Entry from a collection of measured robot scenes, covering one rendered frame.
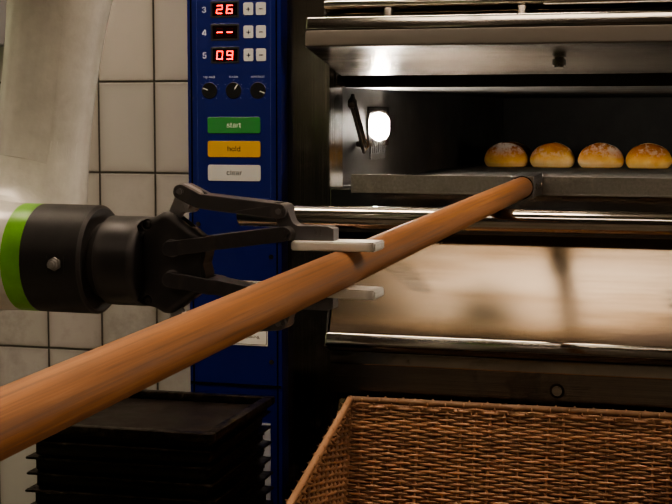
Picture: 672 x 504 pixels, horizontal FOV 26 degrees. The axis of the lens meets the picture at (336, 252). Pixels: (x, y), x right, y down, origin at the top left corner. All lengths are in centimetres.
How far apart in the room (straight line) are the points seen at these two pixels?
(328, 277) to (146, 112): 137
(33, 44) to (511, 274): 111
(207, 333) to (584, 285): 145
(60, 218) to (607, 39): 106
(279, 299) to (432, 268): 134
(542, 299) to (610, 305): 10
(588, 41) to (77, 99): 92
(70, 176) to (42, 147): 4
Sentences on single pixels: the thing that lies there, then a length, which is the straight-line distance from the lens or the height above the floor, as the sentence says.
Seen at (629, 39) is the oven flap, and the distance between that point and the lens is 208.
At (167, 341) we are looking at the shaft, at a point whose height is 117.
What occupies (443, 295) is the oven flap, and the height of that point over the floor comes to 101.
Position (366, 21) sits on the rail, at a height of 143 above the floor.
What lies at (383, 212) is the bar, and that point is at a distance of 191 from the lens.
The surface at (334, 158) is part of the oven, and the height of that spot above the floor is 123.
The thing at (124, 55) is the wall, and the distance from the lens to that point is 244.
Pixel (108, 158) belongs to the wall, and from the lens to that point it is 245.
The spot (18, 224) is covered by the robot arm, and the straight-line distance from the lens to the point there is 124.
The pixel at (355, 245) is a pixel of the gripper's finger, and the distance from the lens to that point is 115.
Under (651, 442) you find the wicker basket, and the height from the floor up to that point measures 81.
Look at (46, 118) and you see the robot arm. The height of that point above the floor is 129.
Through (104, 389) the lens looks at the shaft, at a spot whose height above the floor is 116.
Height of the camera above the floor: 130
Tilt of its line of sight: 5 degrees down
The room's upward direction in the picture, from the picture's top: straight up
